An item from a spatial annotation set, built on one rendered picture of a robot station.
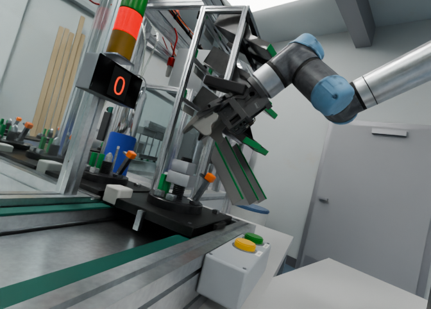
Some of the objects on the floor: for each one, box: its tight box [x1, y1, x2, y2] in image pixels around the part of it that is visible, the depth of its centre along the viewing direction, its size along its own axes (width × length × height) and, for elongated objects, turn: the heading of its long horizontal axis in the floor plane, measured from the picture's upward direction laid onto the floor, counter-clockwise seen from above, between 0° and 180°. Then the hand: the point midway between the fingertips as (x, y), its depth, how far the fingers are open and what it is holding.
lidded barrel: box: [230, 204, 269, 226], centre depth 353 cm, size 55×55×67 cm
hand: (192, 132), depth 65 cm, fingers open, 8 cm apart
